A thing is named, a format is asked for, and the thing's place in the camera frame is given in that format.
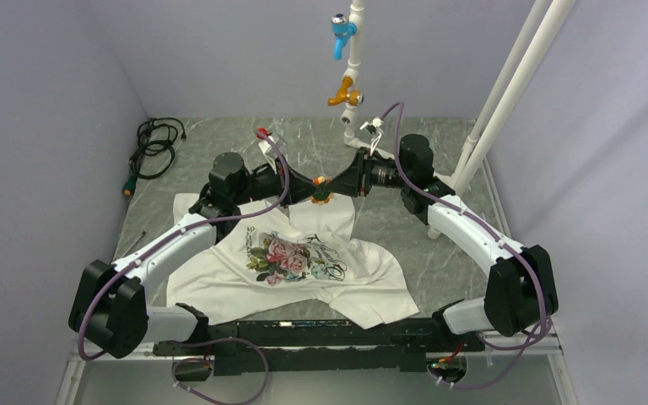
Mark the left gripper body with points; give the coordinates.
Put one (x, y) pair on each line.
(262, 186)

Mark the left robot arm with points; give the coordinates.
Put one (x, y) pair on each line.
(110, 308)

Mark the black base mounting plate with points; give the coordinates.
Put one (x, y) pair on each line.
(317, 345)

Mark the aluminium rail frame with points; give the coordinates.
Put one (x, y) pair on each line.
(110, 308)

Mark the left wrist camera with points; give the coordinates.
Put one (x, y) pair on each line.
(272, 146)

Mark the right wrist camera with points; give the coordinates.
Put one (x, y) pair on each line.
(374, 129)

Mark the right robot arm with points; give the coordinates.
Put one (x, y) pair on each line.
(520, 293)

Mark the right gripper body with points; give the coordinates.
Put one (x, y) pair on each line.
(386, 174)

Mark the orange yellow pompom brooch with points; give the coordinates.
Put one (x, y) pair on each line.
(321, 195)

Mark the white printed t-shirt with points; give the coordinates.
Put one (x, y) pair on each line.
(281, 258)

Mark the white pvc pipe frame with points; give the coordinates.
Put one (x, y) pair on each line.
(442, 58)

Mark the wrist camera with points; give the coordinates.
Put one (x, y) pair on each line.
(272, 146)
(374, 129)

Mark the orange faucet tap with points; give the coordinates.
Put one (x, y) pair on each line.
(346, 94)

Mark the blue faucet tap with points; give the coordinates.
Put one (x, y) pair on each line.
(343, 31)

